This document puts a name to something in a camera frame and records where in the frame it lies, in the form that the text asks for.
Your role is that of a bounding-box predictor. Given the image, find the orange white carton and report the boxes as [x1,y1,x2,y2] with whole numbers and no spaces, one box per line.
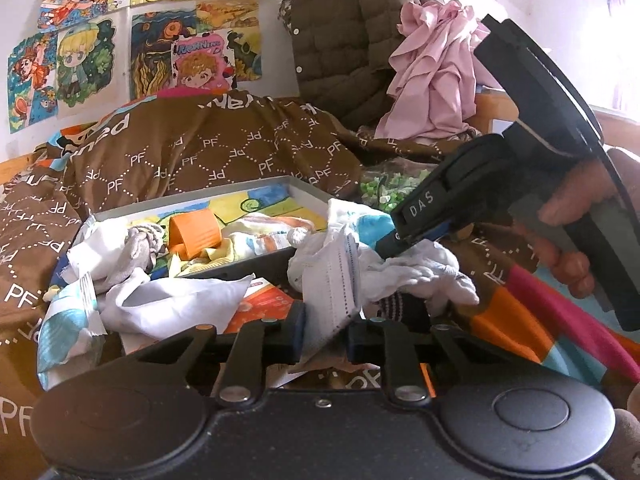
[222,280,303,336]

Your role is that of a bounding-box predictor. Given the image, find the yellow and black drawing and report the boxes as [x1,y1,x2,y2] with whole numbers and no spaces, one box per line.
[226,29,264,83]

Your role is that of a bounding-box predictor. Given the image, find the sea plants clownfish drawing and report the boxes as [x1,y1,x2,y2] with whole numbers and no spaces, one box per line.
[130,6,202,102]

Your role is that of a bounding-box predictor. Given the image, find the white cloth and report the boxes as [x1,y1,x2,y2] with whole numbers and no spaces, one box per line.
[97,272,257,356]

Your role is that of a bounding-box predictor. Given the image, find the wooden bed side rail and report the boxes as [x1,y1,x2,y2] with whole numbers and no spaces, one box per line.
[0,152,48,183]

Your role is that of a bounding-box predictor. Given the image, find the white cloud print towel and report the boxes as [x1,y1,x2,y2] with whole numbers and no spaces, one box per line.
[286,198,481,322]

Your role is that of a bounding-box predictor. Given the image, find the grey knit sock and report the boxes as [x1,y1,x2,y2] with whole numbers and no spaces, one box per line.
[125,224,168,273]

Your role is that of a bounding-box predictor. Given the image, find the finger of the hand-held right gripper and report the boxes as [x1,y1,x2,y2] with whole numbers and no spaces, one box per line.
[389,134,507,242]
[374,222,463,262]

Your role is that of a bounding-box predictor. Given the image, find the white face mask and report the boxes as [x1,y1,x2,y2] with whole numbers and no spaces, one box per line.
[301,232,365,367]

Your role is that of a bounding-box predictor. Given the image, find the green frog drawing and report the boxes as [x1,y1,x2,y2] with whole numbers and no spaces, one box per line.
[127,186,328,233]

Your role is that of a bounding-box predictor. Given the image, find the blond boy green drawing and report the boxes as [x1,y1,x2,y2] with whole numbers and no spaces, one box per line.
[54,11,119,119]

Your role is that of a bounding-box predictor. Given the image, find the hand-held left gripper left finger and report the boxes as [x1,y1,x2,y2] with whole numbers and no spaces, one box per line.
[125,302,307,409]

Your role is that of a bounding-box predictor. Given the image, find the grey shallow box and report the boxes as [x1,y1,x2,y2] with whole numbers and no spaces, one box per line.
[70,176,335,281]

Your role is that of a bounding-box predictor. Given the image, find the orange-haired girl drawing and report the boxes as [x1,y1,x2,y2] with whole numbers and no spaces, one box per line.
[38,0,114,32]

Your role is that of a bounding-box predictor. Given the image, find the clear jar of green pellets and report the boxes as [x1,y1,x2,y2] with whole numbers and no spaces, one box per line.
[359,169,441,213]

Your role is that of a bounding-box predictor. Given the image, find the pink cloth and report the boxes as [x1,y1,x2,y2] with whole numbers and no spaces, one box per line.
[374,0,482,142]

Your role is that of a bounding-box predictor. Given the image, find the black striped sock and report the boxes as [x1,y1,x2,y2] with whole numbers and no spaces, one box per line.
[374,291,432,333]

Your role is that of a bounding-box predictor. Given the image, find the orange sock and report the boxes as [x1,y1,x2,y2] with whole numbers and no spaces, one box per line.
[167,209,223,260]

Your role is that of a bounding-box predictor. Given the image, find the pile of white grey socks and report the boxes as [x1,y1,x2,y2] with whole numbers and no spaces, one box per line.
[66,216,138,293]

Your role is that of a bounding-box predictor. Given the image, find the orange-haired fairy drawing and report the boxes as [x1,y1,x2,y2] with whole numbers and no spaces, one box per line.
[6,29,61,136]

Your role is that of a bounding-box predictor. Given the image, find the pastel striped sock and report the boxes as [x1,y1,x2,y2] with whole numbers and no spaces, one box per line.
[167,212,301,277]

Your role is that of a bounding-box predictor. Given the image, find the olive quilted jacket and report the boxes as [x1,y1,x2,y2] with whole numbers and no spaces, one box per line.
[279,0,437,132]

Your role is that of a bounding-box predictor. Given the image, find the person's right hand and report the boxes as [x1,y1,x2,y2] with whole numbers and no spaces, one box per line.
[515,147,640,300]

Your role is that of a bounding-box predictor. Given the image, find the brown printed blanket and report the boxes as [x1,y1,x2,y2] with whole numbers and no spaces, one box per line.
[0,91,640,441]

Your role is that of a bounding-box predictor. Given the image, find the orange landscape drawing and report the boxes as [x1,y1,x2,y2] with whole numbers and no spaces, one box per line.
[195,0,262,34]

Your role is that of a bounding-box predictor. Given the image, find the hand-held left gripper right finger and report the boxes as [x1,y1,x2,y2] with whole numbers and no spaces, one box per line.
[347,317,526,409]

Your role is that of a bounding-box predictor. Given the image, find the blue white mask wrapper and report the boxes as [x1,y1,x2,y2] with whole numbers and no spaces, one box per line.
[37,271,108,377]

